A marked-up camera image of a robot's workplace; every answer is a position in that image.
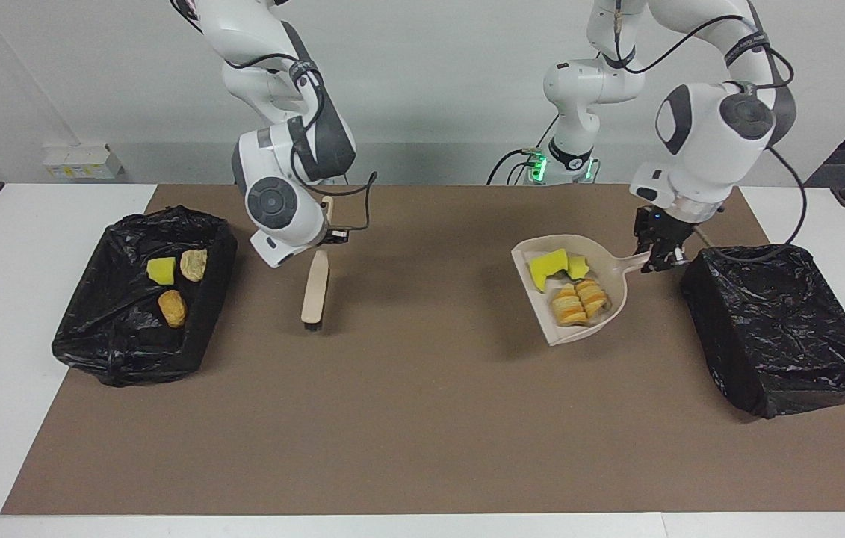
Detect beige plastic dustpan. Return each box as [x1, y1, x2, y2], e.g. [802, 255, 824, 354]
[510, 234, 651, 347]

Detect brown table mat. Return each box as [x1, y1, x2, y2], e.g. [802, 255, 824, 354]
[0, 185, 845, 515]

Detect white wall socket box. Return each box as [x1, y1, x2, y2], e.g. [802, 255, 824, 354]
[43, 144, 124, 180]

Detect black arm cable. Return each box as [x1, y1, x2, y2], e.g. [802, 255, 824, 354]
[224, 52, 380, 234]
[611, 0, 810, 264]

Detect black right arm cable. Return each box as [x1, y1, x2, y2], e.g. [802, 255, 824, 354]
[224, 52, 380, 234]

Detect bin lined with black bag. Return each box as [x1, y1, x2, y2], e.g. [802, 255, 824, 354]
[680, 243, 845, 419]
[52, 205, 238, 388]

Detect pale beige crust piece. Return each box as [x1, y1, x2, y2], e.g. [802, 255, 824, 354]
[180, 249, 208, 282]

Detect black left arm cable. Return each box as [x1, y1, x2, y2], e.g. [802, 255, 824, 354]
[611, 0, 810, 264]

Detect orange striped croissant piece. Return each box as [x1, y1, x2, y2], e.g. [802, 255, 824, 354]
[575, 279, 610, 318]

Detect notched yellow sponge piece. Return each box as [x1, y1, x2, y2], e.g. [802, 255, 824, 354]
[529, 249, 569, 292]

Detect brown bread roll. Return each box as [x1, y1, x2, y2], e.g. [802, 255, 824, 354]
[158, 289, 188, 328]

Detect beige hand brush black bristles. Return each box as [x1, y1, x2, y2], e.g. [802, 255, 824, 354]
[301, 196, 335, 331]

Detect pale flaky pastry piece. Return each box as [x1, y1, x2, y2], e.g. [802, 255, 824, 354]
[551, 284, 589, 327]

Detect black left base cable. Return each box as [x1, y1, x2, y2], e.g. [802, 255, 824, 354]
[487, 116, 542, 185]

